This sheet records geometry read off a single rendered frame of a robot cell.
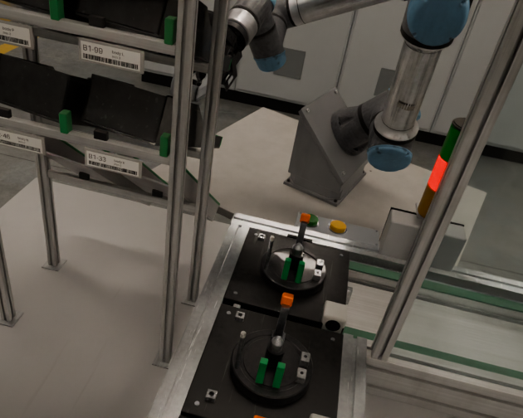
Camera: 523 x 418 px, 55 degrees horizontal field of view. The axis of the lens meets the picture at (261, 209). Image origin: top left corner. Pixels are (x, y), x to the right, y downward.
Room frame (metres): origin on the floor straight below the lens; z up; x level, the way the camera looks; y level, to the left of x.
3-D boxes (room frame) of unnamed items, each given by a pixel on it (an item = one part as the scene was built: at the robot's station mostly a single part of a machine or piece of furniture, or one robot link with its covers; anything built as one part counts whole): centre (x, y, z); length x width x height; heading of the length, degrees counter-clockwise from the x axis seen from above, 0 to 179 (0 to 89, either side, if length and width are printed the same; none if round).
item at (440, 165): (0.68, -0.27, 1.34); 0.05 x 0.05 x 0.05
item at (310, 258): (0.81, -0.09, 0.98); 0.14 x 0.14 x 0.02
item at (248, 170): (1.40, -0.20, 0.84); 0.90 x 0.70 x 0.03; 65
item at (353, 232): (1.02, -0.19, 0.93); 0.21 x 0.07 x 0.06; 85
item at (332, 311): (0.70, -0.18, 0.97); 0.05 x 0.05 x 0.04; 85
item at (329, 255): (0.81, -0.09, 0.96); 0.24 x 0.24 x 0.02; 85
